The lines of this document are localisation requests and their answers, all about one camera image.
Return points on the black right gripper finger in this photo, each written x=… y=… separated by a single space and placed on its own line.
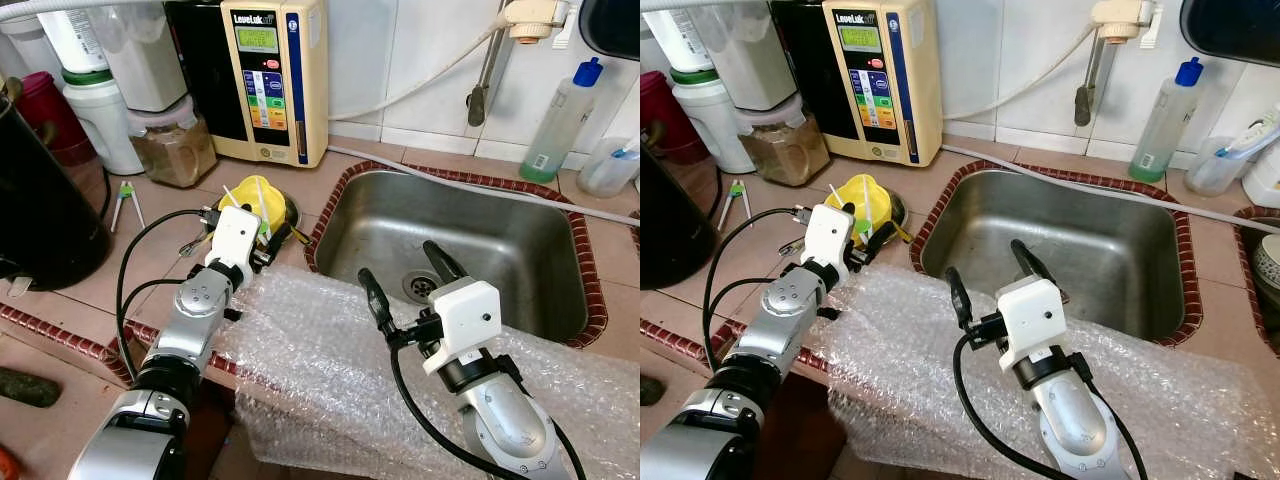
x=1030 y=263
x=960 y=298
x=378 y=300
x=443 y=265

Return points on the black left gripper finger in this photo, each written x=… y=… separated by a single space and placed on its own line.
x=885 y=240
x=283 y=240

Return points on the round steel bowl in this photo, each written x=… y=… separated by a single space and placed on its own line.
x=902 y=210
x=292 y=210

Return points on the yellow plastic cup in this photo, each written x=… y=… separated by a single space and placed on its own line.
x=255 y=195
x=865 y=195

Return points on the white green straw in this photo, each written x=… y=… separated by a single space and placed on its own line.
x=836 y=194
x=231 y=196

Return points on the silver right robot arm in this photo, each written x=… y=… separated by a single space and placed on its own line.
x=510 y=420
x=1075 y=420

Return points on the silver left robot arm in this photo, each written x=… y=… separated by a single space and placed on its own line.
x=190 y=310
x=785 y=305

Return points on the stainless steel sink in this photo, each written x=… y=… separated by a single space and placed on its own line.
x=1100 y=240
x=500 y=230

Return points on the clear bubble wrap sheet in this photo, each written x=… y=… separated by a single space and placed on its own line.
x=900 y=380
x=320 y=370

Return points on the clear jar brown powder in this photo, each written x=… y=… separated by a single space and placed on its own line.
x=790 y=150
x=175 y=155

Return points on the white green tongs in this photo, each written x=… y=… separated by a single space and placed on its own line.
x=737 y=187
x=126 y=187

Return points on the cream black water ioniser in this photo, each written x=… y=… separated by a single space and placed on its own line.
x=300 y=90
x=915 y=90

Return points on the grey metal tap spout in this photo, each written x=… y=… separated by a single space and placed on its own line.
x=478 y=105
x=1083 y=105

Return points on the clear bottle blue cap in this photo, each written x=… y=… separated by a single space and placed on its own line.
x=1165 y=130
x=560 y=130

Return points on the dark wooden counter cabinet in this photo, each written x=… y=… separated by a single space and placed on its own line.
x=215 y=430
x=800 y=430

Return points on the clear plastic cup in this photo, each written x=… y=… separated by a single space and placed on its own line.
x=1215 y=175
x=605 y=175

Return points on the black electric kettle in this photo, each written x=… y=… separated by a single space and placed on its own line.
x=40 y=200
x=670 y=220

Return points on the white blue toothbrush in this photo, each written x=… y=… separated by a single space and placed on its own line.
x=1250 y=140
x=625 y=152

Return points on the dark green slipper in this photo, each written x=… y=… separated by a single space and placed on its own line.
x=25 y=387
x=650 y=390

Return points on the white patterned bowl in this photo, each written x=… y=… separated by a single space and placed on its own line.
x=1270 y=265

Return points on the maroon plastic cup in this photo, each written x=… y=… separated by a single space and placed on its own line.
x=665 y=110
x=45 y=115

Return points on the white plastic bottle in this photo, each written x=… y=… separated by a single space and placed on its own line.
x=1265 y=180

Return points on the beige tap head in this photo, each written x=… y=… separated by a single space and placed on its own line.
x=535 y=20
x=1122 y=20

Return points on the black pan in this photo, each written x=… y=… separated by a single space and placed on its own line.
x=610 y=25
x=1230 y=30

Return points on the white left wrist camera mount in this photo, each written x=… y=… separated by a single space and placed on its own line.
x=235 y=235
x=828 y=235

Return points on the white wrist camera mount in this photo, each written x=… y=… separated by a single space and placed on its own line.
x=235 y=235
x=465 y=315
x=828 y=235
x=1030 y=315

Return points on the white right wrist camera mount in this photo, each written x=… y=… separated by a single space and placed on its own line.
x=465 y=315
x=1030 y=315

